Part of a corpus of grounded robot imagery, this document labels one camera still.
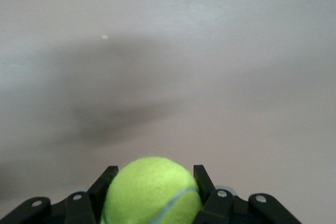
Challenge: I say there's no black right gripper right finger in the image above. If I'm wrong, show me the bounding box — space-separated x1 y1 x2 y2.
193 165 234 224

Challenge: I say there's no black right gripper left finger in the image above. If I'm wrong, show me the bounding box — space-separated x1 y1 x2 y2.
66 165 119 224

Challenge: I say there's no yellow-green tennis ball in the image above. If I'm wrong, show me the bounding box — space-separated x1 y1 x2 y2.
100 155 205 224

